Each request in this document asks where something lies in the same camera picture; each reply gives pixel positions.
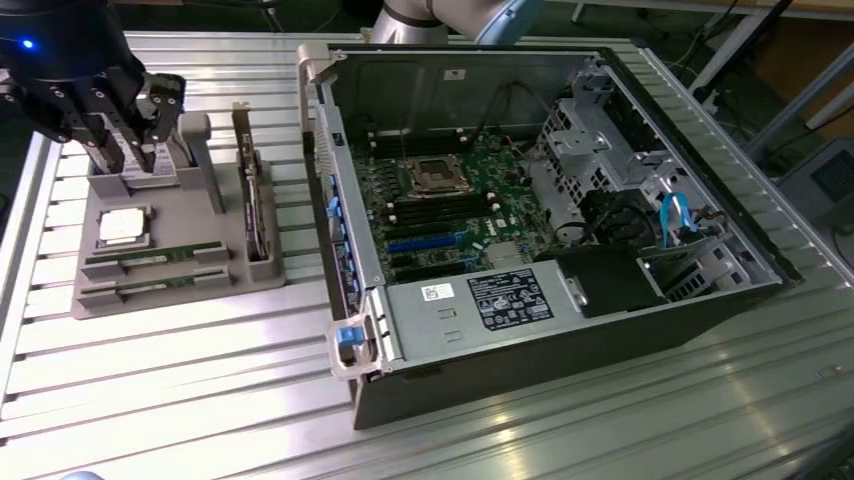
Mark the black RAM slot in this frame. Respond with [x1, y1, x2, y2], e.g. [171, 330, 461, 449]
[368, 130, 469, 157]
[389, 191, 503, 225]

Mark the black wire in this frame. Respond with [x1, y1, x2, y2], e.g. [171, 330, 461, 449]
[475, 79, 569, 147]

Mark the grey power supply unit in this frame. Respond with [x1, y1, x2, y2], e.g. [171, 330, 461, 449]
[384, 259, 583, 362]

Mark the blue SATA wire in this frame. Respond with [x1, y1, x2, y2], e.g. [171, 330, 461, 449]
[656, 191, 703, 249]

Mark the silver chipset heatsink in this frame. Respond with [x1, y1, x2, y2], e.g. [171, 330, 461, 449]
[481, 243, 533, 270]

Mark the metal disk bay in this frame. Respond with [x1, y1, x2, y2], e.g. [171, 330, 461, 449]
[531, 96, 670, 227]

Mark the metal CPU socket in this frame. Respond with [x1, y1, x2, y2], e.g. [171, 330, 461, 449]
[397, 154, 469, 199]

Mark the grey parts rack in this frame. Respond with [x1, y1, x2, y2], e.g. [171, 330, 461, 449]
[70, 112, 287, 321]

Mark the white desk frame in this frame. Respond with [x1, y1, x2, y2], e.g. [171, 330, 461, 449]
[571, 0, 854, 132]

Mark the silver CPU chip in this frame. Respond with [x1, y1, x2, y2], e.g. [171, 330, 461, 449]
[96, 206, 157, 247]

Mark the black open PC case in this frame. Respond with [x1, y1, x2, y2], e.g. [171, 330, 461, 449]
[296, 42, 803, 431]

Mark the grey computer tower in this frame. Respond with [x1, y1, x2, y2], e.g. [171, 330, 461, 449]
[775, 137, 854, 242]

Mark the green motherboard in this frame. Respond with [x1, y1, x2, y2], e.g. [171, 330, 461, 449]
[345, 127, 563, 287]

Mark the green RAM stick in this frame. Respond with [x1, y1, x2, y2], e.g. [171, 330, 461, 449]
[81, 269, 229, 297]
[85, 241, 224, 265]

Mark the silver hard disk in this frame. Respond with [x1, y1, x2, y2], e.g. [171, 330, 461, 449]
[89, 112, 183, 189]

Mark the graphics card with metal bracket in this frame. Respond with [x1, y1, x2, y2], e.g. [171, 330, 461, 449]
[231, 101, 272, 262]

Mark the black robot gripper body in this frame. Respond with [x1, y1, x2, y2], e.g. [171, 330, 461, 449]
[0, 0, 148, 104]

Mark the blue expansion slot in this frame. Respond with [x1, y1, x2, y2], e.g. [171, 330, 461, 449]
[385, 233, 469, 255]

